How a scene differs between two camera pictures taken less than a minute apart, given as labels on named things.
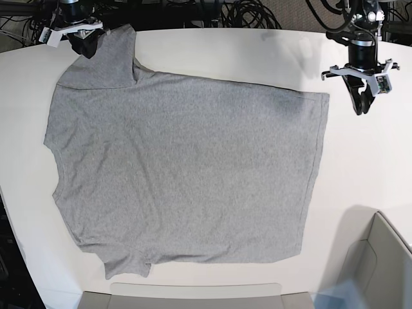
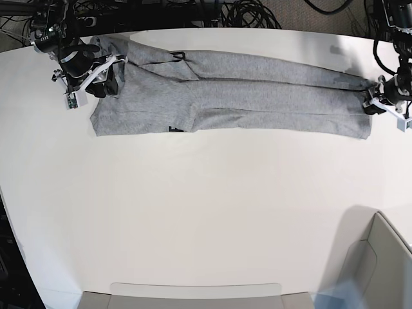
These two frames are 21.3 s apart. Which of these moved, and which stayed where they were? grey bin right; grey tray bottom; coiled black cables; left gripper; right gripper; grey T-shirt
Moved: left gripper; right gripper; grey T-shirt
Stayed: grey bin right; grey tray bottom; coiled black cables
